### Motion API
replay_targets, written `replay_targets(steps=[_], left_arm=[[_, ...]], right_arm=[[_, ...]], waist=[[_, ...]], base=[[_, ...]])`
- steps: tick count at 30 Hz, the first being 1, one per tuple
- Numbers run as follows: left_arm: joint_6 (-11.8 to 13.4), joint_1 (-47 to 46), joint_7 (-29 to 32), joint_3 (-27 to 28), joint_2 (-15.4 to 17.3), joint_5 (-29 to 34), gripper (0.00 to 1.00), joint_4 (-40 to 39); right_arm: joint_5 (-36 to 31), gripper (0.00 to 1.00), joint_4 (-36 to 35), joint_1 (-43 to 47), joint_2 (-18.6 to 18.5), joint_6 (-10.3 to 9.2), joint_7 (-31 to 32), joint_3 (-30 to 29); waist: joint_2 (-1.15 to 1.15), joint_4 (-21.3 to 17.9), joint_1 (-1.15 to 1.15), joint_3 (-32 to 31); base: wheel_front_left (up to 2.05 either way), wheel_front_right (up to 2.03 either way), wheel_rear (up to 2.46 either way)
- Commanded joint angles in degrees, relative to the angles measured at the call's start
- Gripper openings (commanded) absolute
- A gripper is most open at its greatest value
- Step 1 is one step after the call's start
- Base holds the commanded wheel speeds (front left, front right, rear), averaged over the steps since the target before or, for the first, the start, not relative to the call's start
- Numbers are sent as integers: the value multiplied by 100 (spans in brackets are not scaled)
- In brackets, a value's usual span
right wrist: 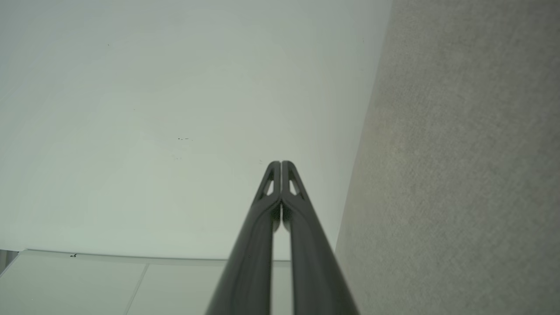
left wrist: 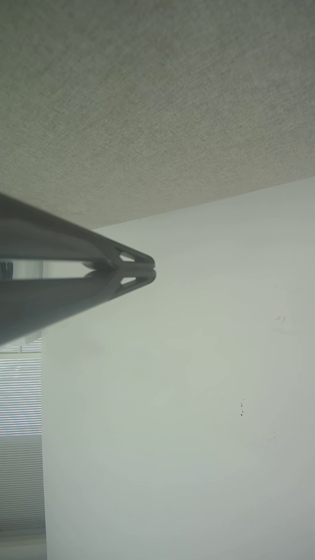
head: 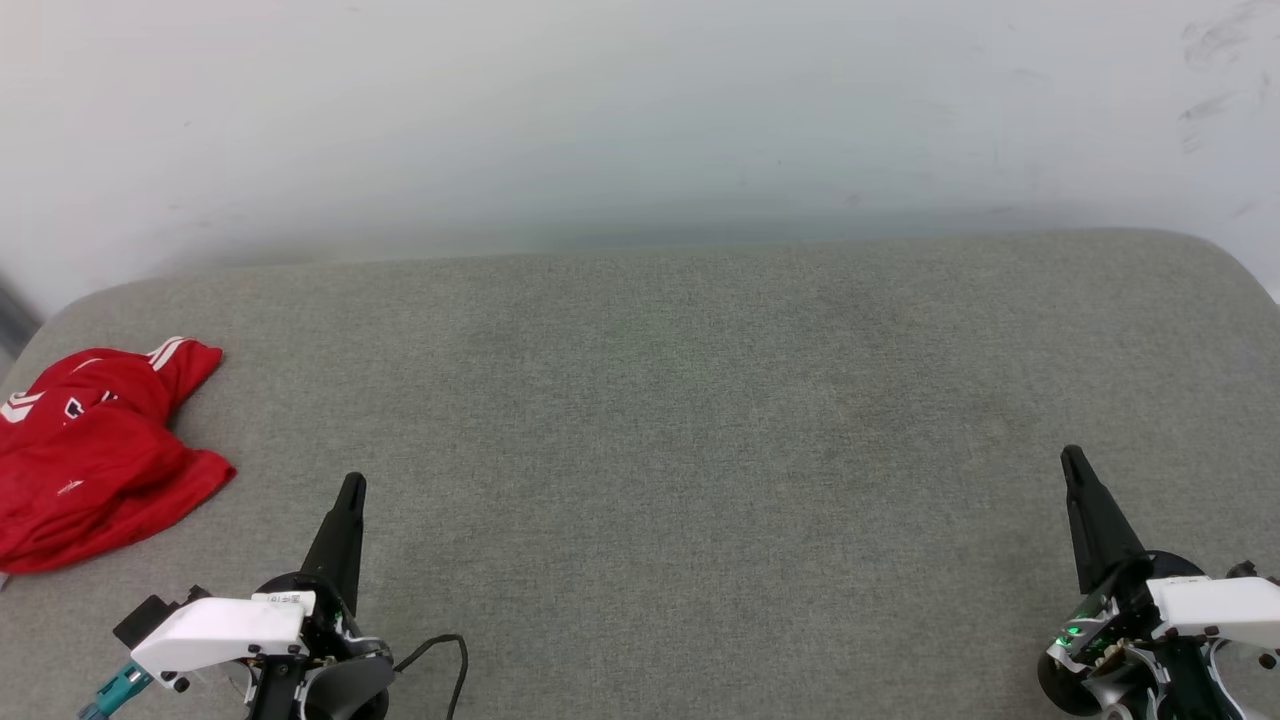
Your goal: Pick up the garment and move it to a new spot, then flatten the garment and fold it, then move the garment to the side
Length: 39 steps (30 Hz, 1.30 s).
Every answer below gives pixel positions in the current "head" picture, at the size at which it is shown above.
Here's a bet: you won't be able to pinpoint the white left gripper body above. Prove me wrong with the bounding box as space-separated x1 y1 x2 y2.
130 572 393 693

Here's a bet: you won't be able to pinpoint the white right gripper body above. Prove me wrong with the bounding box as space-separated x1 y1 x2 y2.
1045 553 1280 669

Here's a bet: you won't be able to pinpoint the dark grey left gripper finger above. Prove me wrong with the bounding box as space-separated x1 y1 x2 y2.
298 472 368 616

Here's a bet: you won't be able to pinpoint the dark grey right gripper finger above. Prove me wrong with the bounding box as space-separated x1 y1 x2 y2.
1060 445 1151 596

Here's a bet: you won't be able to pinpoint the red basketball jersey white sleeves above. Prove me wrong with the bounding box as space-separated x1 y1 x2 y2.
0 337 238 576

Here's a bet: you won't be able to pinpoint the teal cable connector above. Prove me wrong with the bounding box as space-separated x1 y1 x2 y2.
78 662 153 720

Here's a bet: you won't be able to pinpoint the thin black cable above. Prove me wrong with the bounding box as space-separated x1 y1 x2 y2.
392 634 469 720

